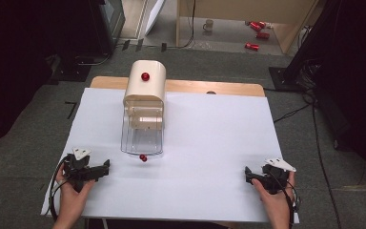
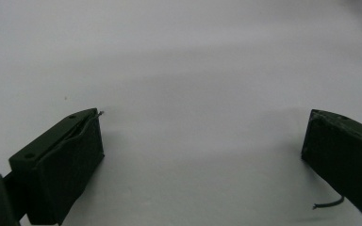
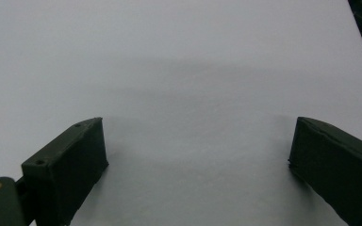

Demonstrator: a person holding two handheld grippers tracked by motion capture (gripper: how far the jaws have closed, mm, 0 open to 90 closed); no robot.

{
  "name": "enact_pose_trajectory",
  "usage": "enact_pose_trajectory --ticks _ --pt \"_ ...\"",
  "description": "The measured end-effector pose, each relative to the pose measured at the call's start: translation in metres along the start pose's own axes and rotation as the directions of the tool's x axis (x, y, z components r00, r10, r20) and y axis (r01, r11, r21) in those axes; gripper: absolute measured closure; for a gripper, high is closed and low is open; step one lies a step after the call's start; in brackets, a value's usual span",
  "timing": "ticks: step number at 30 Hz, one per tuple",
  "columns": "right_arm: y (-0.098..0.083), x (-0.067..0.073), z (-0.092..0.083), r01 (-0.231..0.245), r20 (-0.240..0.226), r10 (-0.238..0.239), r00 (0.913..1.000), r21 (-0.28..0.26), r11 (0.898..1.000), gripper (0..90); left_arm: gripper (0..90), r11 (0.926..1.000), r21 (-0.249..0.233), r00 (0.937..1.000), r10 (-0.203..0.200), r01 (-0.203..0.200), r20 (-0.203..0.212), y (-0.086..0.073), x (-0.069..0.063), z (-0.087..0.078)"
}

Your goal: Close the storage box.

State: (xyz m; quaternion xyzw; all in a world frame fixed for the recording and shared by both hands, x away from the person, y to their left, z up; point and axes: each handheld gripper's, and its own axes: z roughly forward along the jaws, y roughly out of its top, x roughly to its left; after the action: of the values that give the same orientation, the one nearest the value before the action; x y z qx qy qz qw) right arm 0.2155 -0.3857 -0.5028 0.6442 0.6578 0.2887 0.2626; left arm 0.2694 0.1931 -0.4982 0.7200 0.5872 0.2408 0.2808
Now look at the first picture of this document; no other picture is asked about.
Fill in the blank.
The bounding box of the black floor cable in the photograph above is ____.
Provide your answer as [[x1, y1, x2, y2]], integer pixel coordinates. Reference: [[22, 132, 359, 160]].
[[272, 79, 344, 229]]

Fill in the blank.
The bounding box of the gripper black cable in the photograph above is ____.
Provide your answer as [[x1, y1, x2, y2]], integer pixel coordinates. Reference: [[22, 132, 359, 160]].
[[45, 154, 72, 222], [268, 171, 302, 229]]

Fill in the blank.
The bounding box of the dark monitor cabinet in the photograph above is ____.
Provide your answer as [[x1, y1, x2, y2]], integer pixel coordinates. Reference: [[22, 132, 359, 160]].
[[88, 0, 127, 55]]

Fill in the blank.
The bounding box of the person's left hand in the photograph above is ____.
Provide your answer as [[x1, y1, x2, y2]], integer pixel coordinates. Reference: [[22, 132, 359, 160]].
[[55, 162, 96, 212]]

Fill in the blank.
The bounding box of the black stand base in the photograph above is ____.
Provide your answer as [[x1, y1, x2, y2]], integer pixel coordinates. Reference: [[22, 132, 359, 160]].
[[268, 66, 303, 94]]

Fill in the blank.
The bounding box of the wooden table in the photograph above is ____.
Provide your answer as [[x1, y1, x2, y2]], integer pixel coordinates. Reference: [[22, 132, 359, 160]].
[[89, 75, 266, 98]]

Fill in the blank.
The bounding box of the white table sheet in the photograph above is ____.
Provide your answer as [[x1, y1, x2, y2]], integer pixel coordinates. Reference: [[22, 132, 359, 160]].
[[40, 87, 300, 224]]

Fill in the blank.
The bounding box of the person's right hand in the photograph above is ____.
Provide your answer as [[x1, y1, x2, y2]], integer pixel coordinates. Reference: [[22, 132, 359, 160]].
[[251, 177, 296, 215]]

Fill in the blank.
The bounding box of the wooden shelf frame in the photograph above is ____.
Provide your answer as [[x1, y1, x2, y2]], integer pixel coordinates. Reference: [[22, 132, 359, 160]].
[[174, 0, 319, 55]]

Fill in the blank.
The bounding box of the beige mug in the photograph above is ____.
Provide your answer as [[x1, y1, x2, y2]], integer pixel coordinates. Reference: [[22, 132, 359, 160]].
[[202, 18, 215, 32]]

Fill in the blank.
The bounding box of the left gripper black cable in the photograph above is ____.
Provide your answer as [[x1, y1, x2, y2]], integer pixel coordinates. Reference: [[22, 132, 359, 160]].
[[45, 154, 72, 222]]

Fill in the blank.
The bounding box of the black floor plate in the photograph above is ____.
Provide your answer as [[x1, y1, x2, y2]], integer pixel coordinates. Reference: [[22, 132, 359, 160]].
[[48, 52, 93, 84]]

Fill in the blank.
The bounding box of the black hanging cable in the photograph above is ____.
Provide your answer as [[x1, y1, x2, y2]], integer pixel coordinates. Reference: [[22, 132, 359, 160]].
[[166, 0, 197, 51]]

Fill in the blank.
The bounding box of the cream box with red knob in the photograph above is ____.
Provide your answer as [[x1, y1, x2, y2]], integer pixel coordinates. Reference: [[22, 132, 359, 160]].
[[122, 59, 168, 103]]

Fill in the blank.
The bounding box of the white board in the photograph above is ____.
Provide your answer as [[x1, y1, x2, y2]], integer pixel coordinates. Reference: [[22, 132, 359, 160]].
[[144, 0, 167, 36]]

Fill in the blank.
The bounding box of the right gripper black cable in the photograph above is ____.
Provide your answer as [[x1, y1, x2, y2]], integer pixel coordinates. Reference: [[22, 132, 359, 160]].
[[268, 171, 302, 229]]

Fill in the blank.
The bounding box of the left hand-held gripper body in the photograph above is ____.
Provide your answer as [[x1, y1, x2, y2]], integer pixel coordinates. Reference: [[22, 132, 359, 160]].
[[62, 147, 105, 194]]

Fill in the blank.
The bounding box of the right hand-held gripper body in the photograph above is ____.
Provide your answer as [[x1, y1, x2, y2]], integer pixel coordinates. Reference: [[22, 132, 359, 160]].
[[252, 157, 297, 196]]

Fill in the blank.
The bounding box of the clear plastic drawer, red knob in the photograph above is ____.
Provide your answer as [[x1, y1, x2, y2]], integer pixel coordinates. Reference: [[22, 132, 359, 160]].
[[120, 98, 165, 163]]

